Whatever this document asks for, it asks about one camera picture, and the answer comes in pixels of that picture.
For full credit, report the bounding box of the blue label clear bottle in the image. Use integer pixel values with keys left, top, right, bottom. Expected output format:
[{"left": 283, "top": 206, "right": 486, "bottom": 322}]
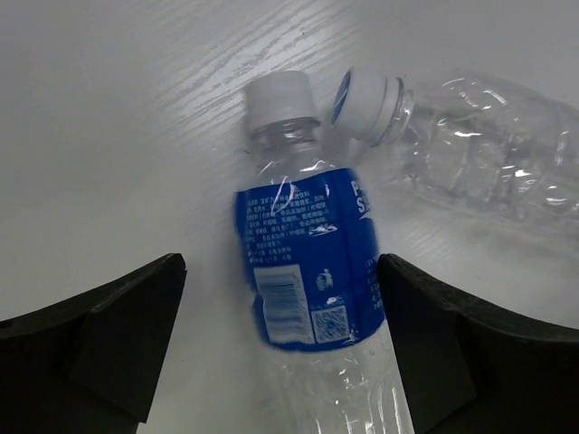
[{"left": 235, "top": 71, "right": 413, "bottom": 433}]

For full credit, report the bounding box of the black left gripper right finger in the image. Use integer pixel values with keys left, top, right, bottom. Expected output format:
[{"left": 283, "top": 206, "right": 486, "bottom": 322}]
[{"left": 377, "top": 254, "right": 578, "bottom": 433}]

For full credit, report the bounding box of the large clear ribbed bottle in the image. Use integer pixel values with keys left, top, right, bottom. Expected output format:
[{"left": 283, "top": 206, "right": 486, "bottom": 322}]
[{"left": 330, "top": 67, "right": 578, "bottom": 247}]

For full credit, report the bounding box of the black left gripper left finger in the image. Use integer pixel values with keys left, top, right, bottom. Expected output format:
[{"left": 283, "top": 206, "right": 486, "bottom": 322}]
[{"left": 1, "top": 253, "right": 186, "bottom": 433}]

